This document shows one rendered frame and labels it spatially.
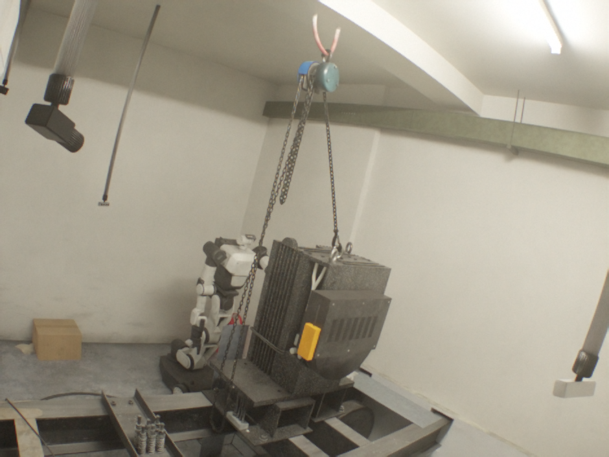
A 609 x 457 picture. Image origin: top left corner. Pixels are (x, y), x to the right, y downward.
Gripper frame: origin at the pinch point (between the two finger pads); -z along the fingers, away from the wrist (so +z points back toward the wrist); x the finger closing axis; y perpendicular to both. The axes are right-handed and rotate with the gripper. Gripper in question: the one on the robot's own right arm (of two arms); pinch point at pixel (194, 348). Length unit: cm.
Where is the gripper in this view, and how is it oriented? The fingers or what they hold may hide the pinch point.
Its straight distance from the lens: 324.0
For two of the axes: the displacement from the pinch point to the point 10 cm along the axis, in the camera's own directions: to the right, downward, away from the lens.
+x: 7.1, 2.2, -6.7
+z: 2.2, -9.7, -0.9
